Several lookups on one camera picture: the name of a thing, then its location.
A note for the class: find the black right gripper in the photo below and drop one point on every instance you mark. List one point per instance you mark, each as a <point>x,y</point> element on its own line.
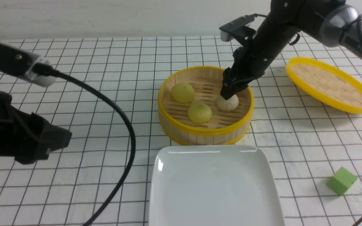
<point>255,56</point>

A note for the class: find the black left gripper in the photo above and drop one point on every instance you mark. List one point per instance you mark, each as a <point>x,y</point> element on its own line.
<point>28,138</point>

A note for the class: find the beige steamed bun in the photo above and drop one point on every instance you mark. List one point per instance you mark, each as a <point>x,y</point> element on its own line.
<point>228,105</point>

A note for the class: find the yellow steamed bun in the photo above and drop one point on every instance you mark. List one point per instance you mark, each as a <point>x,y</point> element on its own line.
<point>199,113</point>
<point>183,93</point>

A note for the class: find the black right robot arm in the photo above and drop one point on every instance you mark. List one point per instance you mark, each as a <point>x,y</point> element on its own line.
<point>331,22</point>

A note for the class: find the white square plate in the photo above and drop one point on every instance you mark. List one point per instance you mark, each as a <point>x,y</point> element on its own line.
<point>214,185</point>

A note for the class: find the bamboo steamer lid yellow rim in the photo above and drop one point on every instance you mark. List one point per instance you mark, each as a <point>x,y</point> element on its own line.
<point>326,83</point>

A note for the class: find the white grid-pattern tablecloth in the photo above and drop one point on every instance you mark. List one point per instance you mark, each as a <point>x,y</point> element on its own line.
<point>305,141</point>

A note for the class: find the green cube block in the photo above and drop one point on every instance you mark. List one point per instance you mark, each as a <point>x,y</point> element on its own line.
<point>341,181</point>

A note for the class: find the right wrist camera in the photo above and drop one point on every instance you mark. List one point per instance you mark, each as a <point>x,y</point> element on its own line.
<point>238,29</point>

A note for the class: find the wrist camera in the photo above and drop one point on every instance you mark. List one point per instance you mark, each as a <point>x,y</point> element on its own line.
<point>20,63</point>
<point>238,29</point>

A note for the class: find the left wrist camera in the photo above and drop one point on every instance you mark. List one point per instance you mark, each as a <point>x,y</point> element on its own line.
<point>20,63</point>

